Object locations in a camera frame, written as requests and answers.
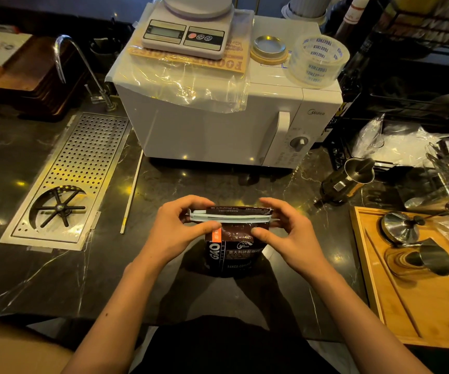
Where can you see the person's left hand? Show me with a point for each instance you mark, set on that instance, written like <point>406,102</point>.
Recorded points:
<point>170,233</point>

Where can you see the person's right hand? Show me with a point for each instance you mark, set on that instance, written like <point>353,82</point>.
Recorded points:
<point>298,245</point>

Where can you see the person's left thumb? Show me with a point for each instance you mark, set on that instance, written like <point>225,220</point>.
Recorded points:
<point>205,230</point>

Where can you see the person's right thumb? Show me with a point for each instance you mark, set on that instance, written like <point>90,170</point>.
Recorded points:
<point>265,234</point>

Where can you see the dark brown coffee bag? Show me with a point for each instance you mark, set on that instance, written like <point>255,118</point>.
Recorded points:
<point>234,245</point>

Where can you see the person's right forearm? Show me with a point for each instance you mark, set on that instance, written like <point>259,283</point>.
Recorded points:
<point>361,323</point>

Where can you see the person's left forearm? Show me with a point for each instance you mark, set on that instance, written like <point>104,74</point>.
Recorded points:
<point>119,319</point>

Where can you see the thin white stick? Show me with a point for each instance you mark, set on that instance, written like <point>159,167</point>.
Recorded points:
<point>131,192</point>

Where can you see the black steel milk pitcher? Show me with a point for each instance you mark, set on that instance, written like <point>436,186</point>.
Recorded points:
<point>345,183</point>

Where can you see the white microwave oven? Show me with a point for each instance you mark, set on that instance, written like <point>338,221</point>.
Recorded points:
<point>224,124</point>

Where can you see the person's black shorts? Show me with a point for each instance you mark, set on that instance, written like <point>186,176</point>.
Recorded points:
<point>228,346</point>

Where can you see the perforated steel rinser tray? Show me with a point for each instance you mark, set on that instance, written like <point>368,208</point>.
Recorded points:
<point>72,179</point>

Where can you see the clear plastic bag yellow print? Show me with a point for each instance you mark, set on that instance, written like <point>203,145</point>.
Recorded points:
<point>193,83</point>

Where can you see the crumpled clear plastic bag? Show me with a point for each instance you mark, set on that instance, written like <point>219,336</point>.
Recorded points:
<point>392,142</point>

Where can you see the steel measuring jigger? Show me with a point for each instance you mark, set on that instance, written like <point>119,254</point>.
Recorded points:
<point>427,260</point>

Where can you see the light wooden tray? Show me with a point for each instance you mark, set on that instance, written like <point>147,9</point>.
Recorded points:
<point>423,299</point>

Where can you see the clear printed tape roll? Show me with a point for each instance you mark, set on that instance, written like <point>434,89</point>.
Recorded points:
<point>318,60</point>

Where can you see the steel spoon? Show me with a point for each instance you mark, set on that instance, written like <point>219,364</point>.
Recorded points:
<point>448,209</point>

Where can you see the gold metal jar lid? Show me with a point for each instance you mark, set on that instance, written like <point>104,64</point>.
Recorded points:
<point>269,48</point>

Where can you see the chrome faucet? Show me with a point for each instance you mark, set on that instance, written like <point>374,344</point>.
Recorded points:
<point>88,72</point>

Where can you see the white digital kitchen scale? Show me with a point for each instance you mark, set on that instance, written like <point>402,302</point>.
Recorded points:
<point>189,29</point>

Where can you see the black cup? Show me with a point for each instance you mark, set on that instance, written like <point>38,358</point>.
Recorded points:
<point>103,54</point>

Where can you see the person's left leg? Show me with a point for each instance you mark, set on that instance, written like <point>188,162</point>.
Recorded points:
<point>18,348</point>

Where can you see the stack of dark wooden trays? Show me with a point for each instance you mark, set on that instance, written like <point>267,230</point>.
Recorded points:
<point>33,77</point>

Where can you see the dark bottle white label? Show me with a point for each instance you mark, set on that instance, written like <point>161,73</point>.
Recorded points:
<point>351,19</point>

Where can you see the white ribbed cup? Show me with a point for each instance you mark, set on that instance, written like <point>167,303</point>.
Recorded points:
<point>306,5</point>

